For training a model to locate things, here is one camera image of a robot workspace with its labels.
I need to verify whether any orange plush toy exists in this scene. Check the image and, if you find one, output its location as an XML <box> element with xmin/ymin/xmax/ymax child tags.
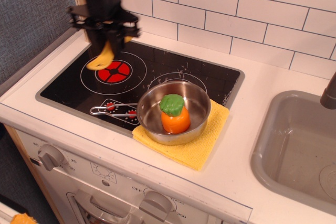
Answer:
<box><xmin>10</xmin><ymin>213</ymin><xmax>37</xmax><ymax>224</ymax></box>

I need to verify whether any grey right oven knob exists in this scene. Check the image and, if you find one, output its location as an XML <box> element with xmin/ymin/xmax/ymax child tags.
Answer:
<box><xmin>139</xmin><ymin>191</ymin><xmax>173</xmax><ymax>222</ymax></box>

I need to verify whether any orange toy carrot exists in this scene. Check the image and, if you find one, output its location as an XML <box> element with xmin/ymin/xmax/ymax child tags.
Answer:
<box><xmin>159</xmin><ymin>94</ymin><xmax>191</xmax><ymax>134</ymax></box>

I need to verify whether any grey oven knob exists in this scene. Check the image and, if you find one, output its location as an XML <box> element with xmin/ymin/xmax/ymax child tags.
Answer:
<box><xmin>38</xmin><ymin>144</ymin><xmax>65</xmax><ymax>171</ymax></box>
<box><xmin>139</xmin><ymin>191</ymin><xmax>173</xmax><ymax>222</ymax></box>

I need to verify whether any grey left oven knob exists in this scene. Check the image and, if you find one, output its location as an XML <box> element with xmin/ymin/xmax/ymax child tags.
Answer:
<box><xmin>38</xmin><ymin>144</ymin><xmax>65</xmax><ymax>171</ymax></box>

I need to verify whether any yellow dish brush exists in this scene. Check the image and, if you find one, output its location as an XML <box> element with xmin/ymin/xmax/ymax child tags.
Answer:
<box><xmin>86</xmin><ymin>36</ymin><xmax>132</xmax><ymax>71</ymax></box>

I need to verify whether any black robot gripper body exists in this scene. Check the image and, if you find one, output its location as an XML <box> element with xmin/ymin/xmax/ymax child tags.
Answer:
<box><xmin>67</xmin><ymin>0</ymin><xmax>140</xmax><ymax>37</ymax></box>

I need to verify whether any black toy stovetop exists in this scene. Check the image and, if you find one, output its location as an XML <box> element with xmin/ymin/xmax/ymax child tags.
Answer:
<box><xmin>36</xmin><ymin>42</ymin><xmax>245</xmax><ymax>135</ymax></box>

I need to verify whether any yellow cloth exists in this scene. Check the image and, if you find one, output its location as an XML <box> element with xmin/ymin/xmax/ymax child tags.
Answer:
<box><xmin>132</xmin><ymin>100</ymin><xmax>229</xmax><ymax>171</ymax></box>

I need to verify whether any grey oven door handle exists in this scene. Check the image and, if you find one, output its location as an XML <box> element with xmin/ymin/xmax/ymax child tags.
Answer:
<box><xmin>72</xmin><ymin>190</ymin><xmax>145</xmax><ymax>223</ymax></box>

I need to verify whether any stainless steel pot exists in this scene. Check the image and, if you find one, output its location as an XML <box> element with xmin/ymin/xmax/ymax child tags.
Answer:
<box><xmin>90</xmin><ymin>81</ymin><xmax>212</xmax><ymax>145</ymax></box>

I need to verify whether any grey sink basin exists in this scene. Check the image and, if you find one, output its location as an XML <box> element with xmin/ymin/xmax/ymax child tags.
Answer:
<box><xmin>251</xmin><ymin>90</ymin><xmax>335</xmax><ymax>215</ymax></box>

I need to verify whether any grey faucet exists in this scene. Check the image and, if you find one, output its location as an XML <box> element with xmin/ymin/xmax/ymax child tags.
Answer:
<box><xmin>320</xmin><ymin>73</ymin><xmax>336</xmax><ymax>110</ymax></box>

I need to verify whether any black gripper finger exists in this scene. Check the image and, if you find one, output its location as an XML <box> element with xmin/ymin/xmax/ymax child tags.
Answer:
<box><xmin>107</xmin><ymin>30</ymin><xmax>125</xmax><ymax>56</ymax></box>
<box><xmin>86</xmin><ymin>29</ymin><xmax>108</xmax><ymax>58</ymax></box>

